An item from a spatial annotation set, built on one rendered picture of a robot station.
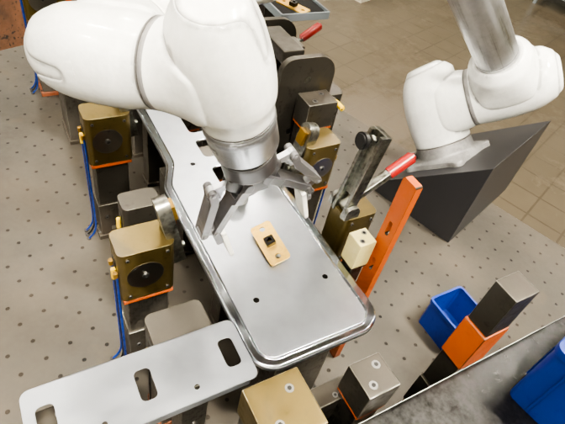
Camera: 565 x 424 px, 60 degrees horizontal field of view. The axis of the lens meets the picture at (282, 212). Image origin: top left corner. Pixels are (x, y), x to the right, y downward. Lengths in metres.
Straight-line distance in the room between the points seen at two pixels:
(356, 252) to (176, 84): 0.44
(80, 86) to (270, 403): 0.42
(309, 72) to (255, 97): 0.53
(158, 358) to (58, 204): 0.72
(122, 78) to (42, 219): 0.82
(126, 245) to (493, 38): 0.88
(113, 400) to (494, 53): 1.03
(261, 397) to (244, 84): 0.37
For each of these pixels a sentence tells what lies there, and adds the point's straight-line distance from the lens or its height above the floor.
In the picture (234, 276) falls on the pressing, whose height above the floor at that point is 1.00.
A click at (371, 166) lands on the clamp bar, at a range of 0.80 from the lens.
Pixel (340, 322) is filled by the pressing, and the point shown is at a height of 1.00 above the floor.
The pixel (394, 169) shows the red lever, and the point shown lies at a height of 1.13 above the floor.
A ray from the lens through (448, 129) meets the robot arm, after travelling 1.40.
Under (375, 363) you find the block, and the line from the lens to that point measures 0.67.
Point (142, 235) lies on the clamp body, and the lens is 0.79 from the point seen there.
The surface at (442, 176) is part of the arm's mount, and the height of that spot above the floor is 0.88.
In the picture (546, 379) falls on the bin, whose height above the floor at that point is 1.10.
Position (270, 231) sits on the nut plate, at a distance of 0.85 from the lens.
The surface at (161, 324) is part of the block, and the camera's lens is 0.77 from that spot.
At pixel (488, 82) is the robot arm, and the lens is 1.31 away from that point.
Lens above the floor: 1.63
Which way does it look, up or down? 44 degrees down
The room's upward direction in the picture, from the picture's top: 13 degrees clockwise
